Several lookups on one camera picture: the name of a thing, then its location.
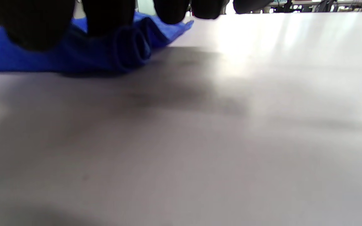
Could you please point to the person's right hand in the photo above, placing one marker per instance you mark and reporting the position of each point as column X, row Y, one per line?
column 36, row 25

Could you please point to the blue rectangular towel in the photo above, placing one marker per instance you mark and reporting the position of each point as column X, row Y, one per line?
column 83, row 56

